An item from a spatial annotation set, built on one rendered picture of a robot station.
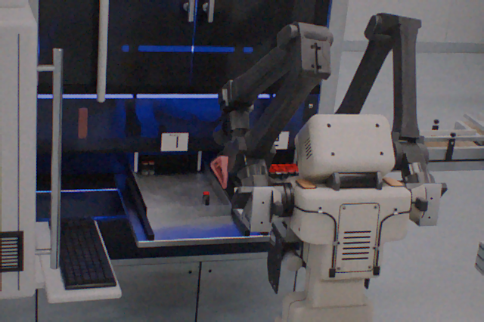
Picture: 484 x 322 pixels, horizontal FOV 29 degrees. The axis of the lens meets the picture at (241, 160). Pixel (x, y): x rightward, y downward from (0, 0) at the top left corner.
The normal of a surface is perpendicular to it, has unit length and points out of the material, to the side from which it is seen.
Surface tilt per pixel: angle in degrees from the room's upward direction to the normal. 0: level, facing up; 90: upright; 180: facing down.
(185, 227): 0
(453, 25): 90
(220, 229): 0
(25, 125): 90
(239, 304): 90
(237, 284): 90
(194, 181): 0
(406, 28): 60
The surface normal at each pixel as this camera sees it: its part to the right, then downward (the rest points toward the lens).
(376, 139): 0.24, -0.33
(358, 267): 0.26, 0.26
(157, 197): 0.09, -0.92
